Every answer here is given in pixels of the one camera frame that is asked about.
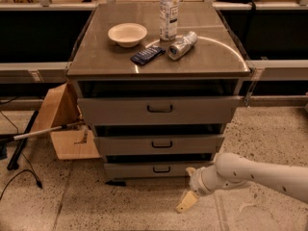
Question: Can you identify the silver and black pole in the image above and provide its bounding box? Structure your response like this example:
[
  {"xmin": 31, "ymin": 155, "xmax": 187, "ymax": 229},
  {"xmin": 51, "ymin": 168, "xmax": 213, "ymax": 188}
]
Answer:
[{"xmin": 0, "ymin": 121, "xmax": 84, "ymax": 143}]

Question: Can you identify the grey bottom drawer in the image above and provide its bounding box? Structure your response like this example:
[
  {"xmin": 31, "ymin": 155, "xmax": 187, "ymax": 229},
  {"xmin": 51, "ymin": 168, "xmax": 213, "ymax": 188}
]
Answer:
[{"xmin": 104, "ymin": 162, "xmax": 211, "ymax": 180}]

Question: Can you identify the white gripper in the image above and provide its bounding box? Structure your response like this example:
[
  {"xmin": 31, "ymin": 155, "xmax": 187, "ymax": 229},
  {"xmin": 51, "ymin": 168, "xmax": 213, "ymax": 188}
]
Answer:
[{"xmin": 176, "ymin": 167, "xmax": 216, "ymax": 213}]

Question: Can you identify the brown cardboard box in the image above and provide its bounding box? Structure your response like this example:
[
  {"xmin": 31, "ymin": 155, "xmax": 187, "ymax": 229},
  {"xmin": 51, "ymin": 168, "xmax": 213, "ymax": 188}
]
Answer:
[{"xmin": 31, "ymin": 84, "xmax": 99, "ymax": 160}]

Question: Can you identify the black bar on floor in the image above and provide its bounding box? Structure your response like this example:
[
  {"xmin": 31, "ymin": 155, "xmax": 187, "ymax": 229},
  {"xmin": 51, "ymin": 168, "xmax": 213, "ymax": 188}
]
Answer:
[{"xmin": 7, "ymin": 110, "xmax": 39, "ymax": 170}]

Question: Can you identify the clear plastic water bottle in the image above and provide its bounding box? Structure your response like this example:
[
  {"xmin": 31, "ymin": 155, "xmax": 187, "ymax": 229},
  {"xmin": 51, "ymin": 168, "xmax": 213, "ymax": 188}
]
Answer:
[{"xmin": 160, "ymin": 0, "xmax": 179, "ymax": 40}]

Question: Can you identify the dark blue snack packet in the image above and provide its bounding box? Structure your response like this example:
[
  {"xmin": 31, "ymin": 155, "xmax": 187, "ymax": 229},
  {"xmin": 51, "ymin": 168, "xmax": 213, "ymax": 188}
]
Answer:
[{"xmin": 130, "ymin": 45, "xmax": 166, "ymax": 65}]

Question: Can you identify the white paper bowl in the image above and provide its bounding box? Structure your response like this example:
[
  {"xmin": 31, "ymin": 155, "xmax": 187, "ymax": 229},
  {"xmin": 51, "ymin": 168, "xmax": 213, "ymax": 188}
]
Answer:
[{"xmin": 108, "ymin": 23, "xmax": 147, "ymax": 48}]

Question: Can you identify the grey drawer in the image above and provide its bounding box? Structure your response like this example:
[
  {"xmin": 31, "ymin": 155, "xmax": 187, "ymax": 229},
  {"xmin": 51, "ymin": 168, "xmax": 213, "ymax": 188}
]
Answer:
[
  {"xmin": 78, "ymin": 96, "xmax": 241, "ymax": 125},
  {"xmin": 104, "ymin": 162, "xmax": 211, "ymax": 180},
  {"xmin": 94, "ymin": 135, "xmax": 224, "ymax": 156}
]

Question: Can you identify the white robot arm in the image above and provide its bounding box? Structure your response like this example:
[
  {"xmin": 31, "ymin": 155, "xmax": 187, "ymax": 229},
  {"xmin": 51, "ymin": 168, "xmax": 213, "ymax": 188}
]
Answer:
[{"xmin": 176, "ymin": 153, "xmax": 308, "ymax": 213}]

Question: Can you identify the grey metal drawer cabinet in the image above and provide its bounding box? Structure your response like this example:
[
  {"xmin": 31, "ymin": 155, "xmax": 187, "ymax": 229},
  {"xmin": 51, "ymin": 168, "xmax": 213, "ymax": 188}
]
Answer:
[{"xmin": 65, "ymin": 1, "xmax": 251, "ymax": 187}]

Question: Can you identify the silver crushed drink can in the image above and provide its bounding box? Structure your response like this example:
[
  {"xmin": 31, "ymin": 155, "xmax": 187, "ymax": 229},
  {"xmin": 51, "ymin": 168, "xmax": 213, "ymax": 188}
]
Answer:
[{"xmin": 167, "ymin": 31, "xmax": 198, "ymax": 61}]

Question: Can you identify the grey top drawer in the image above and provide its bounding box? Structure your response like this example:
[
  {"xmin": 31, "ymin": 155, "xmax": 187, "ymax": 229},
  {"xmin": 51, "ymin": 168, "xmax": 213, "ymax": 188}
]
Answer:
[{"xmin": 78, "ymin": 96, "xmax": 241, "ymax": 125}]

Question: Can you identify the grey middle drawer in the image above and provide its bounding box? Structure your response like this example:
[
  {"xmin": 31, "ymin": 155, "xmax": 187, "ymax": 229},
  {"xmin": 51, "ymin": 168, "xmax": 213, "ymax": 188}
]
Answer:
[{"xmin": 94, "ymin": 135, "xmax": 224, "ymax": 156}]

